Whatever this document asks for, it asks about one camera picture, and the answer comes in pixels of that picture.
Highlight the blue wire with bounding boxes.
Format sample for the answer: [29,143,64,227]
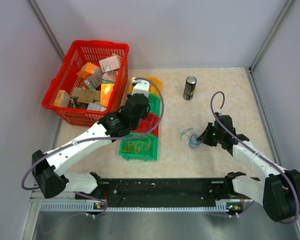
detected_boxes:
[142,116,159,131]
[180,127,201,150]

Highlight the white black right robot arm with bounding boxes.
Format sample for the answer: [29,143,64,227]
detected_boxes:
[196,115,300,222]

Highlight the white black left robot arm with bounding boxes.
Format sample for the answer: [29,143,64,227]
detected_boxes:
[31,93,150,199]

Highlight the green plastic bin upper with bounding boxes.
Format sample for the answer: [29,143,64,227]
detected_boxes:
[148,93,161,116]

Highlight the green plastic bin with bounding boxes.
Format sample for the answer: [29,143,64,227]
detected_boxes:
[148,93,161,116]
[118,132,159,162]

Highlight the red plastic bin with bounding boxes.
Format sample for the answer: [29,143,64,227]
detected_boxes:
[131,112,159,134]

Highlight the yellow plastic bin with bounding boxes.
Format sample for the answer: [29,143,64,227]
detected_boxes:
[127,76,162,98]

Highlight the bright orange box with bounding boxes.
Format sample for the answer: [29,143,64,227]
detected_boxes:
[100,82,115,108]

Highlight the green plastic bin lower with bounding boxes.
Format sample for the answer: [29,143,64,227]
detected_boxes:
[118,132,159,162]

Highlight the dark drink can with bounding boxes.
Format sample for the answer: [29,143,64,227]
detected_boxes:
[183,76,197,101]

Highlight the pink white box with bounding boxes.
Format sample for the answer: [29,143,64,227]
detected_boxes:
[99,55,121,73]

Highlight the brown cardboard box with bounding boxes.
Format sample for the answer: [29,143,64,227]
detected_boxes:
[71,87,101,104]

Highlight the yellow box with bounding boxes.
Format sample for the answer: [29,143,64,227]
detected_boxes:
[53,90,71,108]

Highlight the red plastic basket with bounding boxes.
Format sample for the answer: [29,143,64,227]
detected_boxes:
[42,40,129,127]

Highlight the yellow wires in bin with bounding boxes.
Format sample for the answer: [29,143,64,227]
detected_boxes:
[122,133,153,154]

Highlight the grey slotted cable duct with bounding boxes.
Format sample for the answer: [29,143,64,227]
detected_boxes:
[39,201,243,213]

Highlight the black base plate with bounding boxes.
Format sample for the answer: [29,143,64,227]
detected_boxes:
[74,177,243,208]

